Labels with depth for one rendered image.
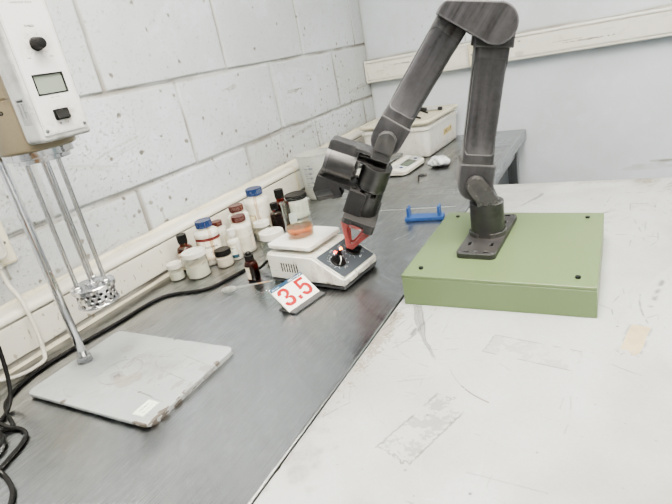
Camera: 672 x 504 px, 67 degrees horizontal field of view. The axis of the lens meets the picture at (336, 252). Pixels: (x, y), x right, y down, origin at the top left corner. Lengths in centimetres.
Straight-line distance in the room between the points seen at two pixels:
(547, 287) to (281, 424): 45
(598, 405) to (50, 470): 70
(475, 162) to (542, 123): 140
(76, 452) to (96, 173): 66
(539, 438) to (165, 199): 106
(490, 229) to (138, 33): 96
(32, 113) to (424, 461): 64
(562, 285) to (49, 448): 79
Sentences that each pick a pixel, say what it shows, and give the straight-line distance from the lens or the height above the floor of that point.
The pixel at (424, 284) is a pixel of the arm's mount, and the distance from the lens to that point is 90.
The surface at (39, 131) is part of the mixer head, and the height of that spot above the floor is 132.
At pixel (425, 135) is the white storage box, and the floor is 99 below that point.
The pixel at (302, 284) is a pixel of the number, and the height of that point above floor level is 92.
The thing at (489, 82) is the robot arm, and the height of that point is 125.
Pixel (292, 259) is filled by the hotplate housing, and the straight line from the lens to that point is 106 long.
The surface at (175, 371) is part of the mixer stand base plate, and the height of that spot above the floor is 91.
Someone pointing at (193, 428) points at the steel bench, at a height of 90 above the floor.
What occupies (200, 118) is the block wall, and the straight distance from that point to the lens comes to 152.
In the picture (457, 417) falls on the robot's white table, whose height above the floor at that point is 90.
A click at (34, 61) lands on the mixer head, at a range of 78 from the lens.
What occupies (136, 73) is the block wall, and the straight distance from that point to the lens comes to 139.
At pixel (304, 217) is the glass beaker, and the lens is 107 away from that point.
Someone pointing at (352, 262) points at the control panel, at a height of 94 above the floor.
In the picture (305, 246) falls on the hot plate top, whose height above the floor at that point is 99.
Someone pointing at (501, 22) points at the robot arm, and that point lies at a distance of 90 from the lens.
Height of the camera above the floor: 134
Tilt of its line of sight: 21 degrees down
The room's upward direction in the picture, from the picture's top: 11 degrees counter-clockwise
